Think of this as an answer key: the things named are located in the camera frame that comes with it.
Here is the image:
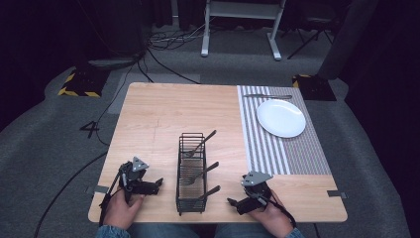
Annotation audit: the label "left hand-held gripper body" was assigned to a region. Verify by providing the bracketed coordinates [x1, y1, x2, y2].
[118, 156, 158, 203]

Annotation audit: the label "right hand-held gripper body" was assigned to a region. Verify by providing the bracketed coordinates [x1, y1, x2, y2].
[238, 171, 274, 212]

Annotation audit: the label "person's right hand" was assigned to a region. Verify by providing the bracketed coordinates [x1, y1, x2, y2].
[247, 190, 295, 238]

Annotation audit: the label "person's left hand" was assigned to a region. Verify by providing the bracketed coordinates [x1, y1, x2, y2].
[103, 187, 147, 231]

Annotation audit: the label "grey tape strip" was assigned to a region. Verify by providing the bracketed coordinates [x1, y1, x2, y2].
[85, 184, 110, 195]
[326, 189, 349, 200]

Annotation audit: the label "person's legs in jeans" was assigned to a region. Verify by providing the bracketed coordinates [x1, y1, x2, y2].
[128, 222, 286, 238]

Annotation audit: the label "person's right denim sleeve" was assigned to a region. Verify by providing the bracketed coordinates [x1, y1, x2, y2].
[284, 227, 306, 238]

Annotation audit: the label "person's denim sleeve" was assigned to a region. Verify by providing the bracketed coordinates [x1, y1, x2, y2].
[95, 224, 132, 238]
[284, 227, 306, 238]

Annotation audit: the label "person's left denim sleeve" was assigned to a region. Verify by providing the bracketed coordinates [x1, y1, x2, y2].
[95, 224, 132, 238]

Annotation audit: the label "grey striped placemat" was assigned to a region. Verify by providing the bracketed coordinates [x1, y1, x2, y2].
[236, 84, 333, 177]

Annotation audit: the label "black tape floor mark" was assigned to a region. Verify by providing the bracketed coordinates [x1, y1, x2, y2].
[79, 120, 100, 140]

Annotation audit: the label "white round plate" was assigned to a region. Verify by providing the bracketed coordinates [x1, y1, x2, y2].
[256, 98, 307, 139]

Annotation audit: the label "silver table knife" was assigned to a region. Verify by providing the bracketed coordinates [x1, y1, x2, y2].
[243, 93, 293, 100]

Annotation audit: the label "black yellow striped stand base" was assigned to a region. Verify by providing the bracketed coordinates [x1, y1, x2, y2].
[291, 73, 338, 102]
[56, 66, 111, 99]

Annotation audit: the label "black tripod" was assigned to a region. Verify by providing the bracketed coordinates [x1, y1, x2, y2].
[286, 18, 335, 60]

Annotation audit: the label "black-handled fork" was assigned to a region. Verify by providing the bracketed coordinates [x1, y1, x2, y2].
[197, 184, 222, 202]
[180, 161, 220, 186]
[182, 129, 218, 160]

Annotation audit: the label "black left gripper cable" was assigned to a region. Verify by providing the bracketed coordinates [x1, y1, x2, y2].
[98, 163, 128, 228]

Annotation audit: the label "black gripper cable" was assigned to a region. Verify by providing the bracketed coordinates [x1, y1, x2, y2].
[263, 194, 297, 229]
[98, 163, 128, 228]

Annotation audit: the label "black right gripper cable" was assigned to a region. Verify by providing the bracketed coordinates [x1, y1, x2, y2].
[263, 194, 297, 229]

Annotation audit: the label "black wire cutlery rack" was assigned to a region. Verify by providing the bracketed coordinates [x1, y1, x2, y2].
[175, 132, 208, 216]

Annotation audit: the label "black floor cable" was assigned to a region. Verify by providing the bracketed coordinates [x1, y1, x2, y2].
[33, 56, 147, 238]

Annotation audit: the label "bundle of floor cables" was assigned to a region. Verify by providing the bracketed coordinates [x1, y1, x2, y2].
[137, 16, 216, 85]

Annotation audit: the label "grey padded post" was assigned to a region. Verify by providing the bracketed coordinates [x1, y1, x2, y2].
[317, 0, 380, 80]

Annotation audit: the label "white metal desk frame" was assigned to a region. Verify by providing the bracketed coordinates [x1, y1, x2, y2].
[200, 0, 287, 61]

